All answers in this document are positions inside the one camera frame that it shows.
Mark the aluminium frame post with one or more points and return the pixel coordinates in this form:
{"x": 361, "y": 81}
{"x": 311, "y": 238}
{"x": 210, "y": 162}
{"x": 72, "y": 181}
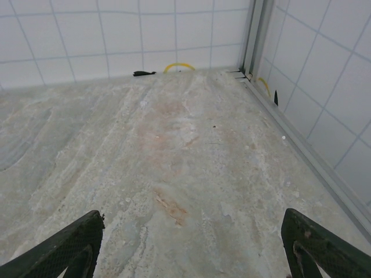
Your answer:
{"x": 252, "y": 37}

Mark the aluminium frame rail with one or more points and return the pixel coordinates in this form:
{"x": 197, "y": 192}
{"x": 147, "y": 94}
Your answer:
{"x": 304, "y": 147}

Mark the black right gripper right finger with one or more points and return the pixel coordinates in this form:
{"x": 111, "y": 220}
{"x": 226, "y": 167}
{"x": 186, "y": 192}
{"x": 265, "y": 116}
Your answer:
{"x": 316, "y": 246}

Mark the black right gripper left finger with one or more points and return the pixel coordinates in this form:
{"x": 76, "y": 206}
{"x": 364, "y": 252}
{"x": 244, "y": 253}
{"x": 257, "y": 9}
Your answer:
{"x": 58, "y": 252}

